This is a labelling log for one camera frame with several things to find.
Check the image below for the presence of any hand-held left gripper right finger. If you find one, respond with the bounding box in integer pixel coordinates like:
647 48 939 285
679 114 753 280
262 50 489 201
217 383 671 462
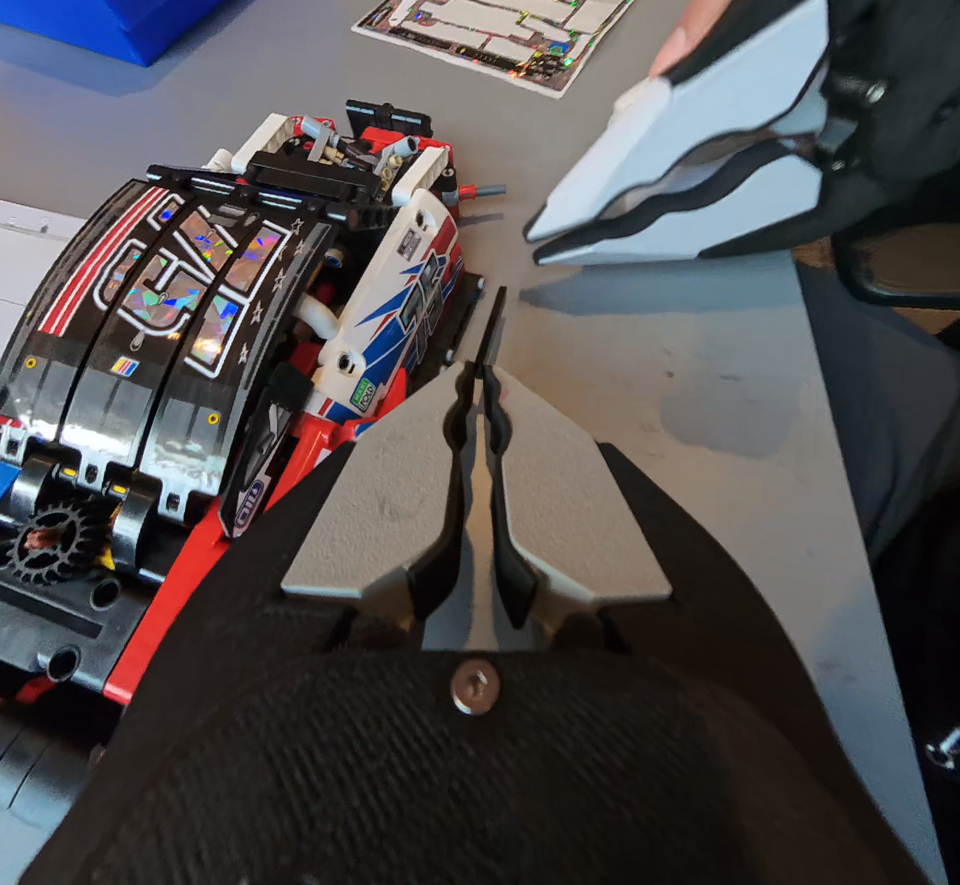
483 363 674 633

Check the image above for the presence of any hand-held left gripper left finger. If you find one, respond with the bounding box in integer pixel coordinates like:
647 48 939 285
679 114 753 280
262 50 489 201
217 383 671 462
281 362 481 633

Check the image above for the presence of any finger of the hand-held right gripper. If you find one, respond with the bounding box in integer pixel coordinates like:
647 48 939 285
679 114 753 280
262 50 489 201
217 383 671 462
532 151 825 269
523 0 831 245

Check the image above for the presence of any small black curved piece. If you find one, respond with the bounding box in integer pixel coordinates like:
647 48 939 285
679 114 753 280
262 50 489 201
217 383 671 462
474 286 509 385

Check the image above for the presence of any toy brick race car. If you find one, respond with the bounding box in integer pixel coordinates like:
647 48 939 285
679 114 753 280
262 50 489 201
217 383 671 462
0 99 510 710

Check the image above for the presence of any person's right hand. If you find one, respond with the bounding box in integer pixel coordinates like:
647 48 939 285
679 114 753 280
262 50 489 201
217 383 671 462
648 0 811 81

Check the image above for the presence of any holographic sticker sheet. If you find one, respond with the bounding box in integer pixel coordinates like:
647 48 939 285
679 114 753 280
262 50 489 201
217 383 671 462
351 0 681 101

